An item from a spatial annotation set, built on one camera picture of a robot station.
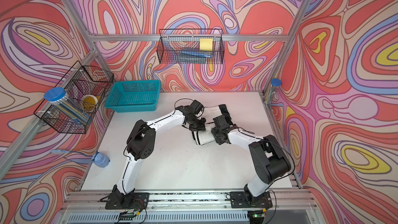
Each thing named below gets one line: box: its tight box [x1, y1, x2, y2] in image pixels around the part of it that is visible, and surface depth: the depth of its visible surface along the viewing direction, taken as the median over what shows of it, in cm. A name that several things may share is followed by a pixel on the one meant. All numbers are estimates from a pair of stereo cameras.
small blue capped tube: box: [265, 78, 282, 104], surface depth 107 cm
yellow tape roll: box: [81, 94, 98, 114], surface depth 77 cm
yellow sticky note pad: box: [199, 38, 213, 52], surface depth 90 cm
